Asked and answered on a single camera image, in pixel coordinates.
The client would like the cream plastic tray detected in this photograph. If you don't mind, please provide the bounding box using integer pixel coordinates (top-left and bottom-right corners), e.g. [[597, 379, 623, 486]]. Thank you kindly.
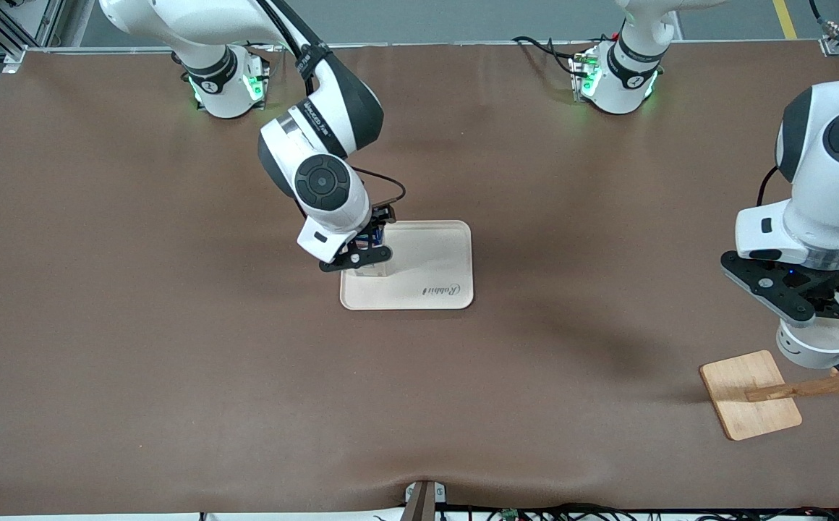
[[339, 219, 475, 311]]

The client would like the blue and white milk carton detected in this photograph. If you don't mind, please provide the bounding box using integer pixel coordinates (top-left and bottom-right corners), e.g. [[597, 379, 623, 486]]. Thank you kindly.
[[342, 223, 390, 280]]

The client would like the brown table mat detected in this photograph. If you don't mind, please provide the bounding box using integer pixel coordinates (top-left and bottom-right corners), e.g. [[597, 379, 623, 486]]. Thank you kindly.
[[0, 40, 839, 516]]

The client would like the white smiley mug black handle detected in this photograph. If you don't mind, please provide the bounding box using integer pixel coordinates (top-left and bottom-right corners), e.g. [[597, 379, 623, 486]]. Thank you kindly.
[[775, 304, 839, 384]]

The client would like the metal table clamp bracket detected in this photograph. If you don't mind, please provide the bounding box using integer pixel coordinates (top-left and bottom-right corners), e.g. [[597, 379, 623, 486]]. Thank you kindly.
[[399, 479, 448, 521]]

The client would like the black arm base cable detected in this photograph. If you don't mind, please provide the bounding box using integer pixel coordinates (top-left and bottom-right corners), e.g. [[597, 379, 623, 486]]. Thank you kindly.
[[512, 35, 581, 77]]

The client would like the wooden cup rack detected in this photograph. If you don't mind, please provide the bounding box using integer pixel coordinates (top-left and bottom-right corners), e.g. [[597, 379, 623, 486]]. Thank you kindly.
[[699, 350, 839, 443]]

